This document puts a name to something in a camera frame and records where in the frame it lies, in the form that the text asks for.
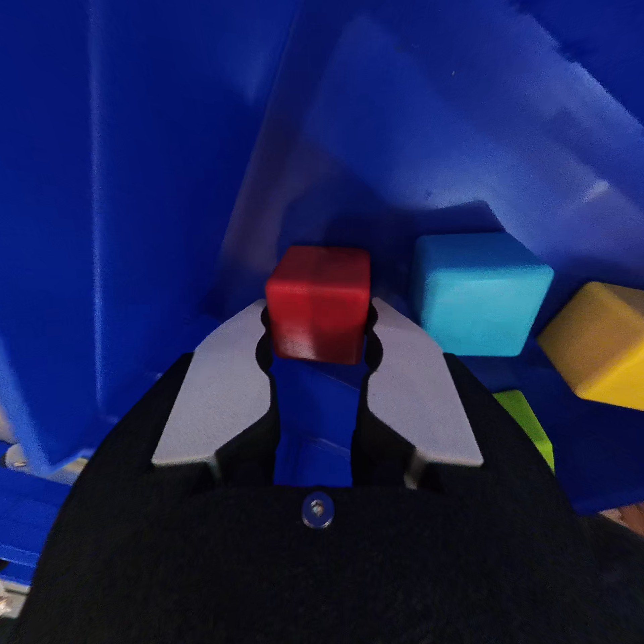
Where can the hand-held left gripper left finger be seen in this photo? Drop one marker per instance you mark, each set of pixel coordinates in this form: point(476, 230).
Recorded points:
point(216, 397)

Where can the cyan cube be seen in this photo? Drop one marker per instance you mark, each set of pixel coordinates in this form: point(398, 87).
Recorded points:
point(478, 297)

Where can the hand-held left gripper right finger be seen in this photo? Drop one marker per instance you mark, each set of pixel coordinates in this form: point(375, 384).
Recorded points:
point(417, 397)

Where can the green cube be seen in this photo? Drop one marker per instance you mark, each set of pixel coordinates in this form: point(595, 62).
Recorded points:
point(528, 422)

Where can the red cube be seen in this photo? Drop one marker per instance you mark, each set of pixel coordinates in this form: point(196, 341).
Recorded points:
point(317, 302)

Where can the yellow cube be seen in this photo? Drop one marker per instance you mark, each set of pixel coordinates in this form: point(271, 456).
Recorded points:
point(598, 342)

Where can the blue plastic bin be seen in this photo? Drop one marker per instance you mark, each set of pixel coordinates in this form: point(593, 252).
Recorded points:
point(25, 518)
point(151, 176)

